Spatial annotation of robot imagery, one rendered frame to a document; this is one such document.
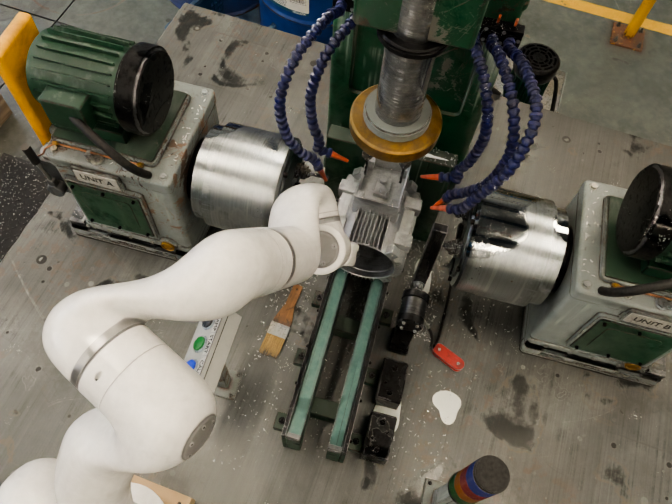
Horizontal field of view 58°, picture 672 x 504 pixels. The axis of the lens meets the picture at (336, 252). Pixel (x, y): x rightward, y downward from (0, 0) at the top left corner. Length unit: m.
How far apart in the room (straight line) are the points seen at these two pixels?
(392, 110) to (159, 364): 0.65
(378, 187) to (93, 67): 0.63
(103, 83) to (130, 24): 2.18
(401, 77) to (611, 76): 2.52
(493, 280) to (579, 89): 2.14
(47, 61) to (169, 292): 0.77
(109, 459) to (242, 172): 0.75
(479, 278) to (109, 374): 0.86
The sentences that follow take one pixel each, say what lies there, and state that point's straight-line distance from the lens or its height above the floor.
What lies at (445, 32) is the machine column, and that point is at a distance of 0.99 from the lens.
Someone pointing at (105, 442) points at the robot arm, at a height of 1.50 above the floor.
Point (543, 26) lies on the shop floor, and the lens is 3.63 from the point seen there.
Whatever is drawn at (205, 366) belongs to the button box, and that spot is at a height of 1.08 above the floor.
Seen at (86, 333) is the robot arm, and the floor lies 1.60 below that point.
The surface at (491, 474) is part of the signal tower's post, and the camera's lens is 1.07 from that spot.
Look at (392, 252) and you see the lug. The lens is 1.30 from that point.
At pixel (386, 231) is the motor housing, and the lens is 1.32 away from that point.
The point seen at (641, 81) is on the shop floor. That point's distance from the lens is 3.56.
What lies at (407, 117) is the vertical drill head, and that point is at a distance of 1.14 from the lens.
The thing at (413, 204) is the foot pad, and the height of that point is 1.07.
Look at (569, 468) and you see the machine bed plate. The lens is 1.57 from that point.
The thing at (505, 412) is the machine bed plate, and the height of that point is 0.80.
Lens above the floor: 2.23
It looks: 62 degrees down
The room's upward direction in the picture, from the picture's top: 6 degrees clockwise
